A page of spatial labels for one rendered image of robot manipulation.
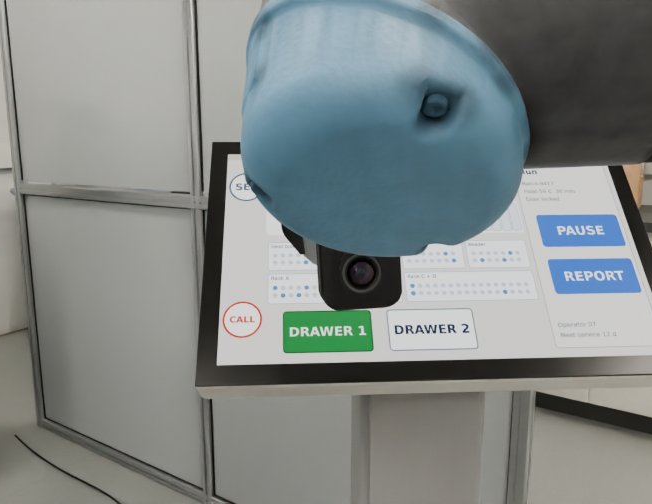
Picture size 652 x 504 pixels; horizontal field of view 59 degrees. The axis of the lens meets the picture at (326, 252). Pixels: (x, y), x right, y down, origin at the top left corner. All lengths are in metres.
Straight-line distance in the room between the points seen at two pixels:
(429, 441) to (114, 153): 1.60
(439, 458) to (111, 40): 1.71
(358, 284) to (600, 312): 0.43
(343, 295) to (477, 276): 0.36
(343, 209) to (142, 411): 2.13
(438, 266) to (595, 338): 0.18
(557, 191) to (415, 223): 0.61
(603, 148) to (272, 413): 1.68
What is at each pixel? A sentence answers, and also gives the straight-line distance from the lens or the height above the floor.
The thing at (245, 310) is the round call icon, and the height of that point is 1.02.
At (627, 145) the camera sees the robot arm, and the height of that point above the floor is 1.20.
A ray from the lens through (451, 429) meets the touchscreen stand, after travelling 0.76.
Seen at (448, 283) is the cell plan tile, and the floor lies 1.04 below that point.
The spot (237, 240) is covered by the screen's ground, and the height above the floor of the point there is 1.09.
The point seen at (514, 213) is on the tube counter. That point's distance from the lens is 0.73.
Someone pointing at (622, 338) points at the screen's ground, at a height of 0.99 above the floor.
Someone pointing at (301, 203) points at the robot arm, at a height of 1.18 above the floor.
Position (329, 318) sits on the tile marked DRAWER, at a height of 1.02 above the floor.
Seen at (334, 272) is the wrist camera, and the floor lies 1.13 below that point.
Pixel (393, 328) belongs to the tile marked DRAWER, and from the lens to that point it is 0.62.
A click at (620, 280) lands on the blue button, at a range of 0.73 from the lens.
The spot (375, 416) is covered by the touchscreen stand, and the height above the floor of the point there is 0.87.
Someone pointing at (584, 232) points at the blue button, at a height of 1.09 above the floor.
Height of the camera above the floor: 1.20
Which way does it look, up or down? 11 degrees down
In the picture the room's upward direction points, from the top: straight up
